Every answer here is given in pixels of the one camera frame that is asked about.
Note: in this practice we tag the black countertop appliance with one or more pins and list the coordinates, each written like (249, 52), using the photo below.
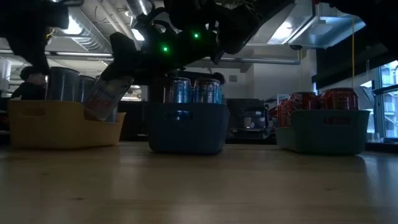
(248, 119)

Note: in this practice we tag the dome security camera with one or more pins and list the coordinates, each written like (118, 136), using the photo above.
(295, 47)

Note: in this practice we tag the grey wall vent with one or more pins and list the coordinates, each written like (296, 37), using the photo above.
(233, 78)

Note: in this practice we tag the window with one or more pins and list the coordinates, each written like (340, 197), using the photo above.
(388, 109)

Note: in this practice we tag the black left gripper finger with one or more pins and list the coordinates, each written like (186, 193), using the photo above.
(34, 56)

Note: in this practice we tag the blue silver energy drink can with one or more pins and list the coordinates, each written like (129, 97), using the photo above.
(180, 91)
(192, 96)
(206, 92)

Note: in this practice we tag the yellow plastic bin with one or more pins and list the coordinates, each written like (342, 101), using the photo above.
(46, 130)

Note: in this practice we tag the green plastic bin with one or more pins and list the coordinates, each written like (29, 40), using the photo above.
(326, 137)

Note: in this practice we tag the ribbed silver air duct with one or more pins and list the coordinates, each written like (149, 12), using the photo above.
(90, 34)

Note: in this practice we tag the person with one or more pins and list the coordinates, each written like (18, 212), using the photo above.
(29, 91)

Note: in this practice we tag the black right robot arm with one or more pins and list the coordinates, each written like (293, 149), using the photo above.
(236, 25)

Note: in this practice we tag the dark blue plastic bin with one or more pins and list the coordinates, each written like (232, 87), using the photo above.
(186, 137)

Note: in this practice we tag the long horizontal ceiling pipe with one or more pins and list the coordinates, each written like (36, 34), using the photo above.
(264, 60)

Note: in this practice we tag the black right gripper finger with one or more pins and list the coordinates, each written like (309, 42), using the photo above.
(122, 53)

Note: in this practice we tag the round silver air duct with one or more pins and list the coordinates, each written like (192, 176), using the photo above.
(136, 6)

